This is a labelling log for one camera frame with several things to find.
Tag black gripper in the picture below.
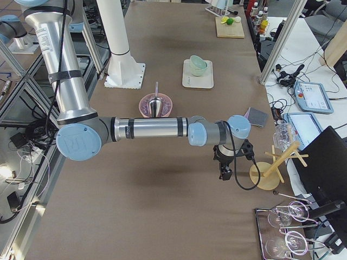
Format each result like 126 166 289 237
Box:
213 145 235 180

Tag green bowl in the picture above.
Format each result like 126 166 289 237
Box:
189 63 208 76
190 69 207 77
189 55 208 70

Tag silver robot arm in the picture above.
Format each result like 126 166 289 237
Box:
1 15 33 49
20 1 254 180

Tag wooden mug tree stand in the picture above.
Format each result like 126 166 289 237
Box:
249 134 308 191

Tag grey and purple cloths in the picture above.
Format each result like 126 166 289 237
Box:
244 107 268 128

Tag clear glass cup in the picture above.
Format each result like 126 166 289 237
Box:
273 123 297 150

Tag wine glass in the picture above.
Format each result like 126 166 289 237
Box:
265 231 308 259
267 200 309 228

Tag pink bowl with ice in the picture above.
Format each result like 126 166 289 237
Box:
138 93 173 118

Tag blue teach pendant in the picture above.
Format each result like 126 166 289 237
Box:
283 112 323 151
294 81 334 114

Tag white rabbit tray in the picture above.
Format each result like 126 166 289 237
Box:
182 59 214 89

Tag metal ice scoop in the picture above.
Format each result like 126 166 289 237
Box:
148 81 163 118

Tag green bowl on tray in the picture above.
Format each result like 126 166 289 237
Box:
190 69 207 77

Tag wooden cutting board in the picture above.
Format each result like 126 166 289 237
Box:
215 17 245 38

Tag lemon slice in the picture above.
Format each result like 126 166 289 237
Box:
221 16 229 24

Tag blue plastic cup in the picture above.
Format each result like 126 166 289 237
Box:
210 0 229 9

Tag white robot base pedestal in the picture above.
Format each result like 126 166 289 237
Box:
97 0 145 89

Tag aluminium frame post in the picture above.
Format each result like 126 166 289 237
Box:
259 0 307 85

